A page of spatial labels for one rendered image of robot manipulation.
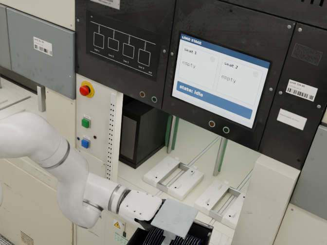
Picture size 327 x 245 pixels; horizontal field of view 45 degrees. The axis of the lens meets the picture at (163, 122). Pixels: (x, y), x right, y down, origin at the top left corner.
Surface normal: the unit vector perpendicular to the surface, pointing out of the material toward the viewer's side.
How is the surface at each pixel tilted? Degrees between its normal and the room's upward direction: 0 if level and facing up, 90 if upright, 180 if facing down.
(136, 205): 4
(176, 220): 1
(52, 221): 90
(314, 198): 90
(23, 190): 90
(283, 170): 0
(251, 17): 90
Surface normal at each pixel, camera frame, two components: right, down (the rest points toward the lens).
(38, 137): 0.76, 0.19
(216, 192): 0.11, -0.84
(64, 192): -0.50, 0.22
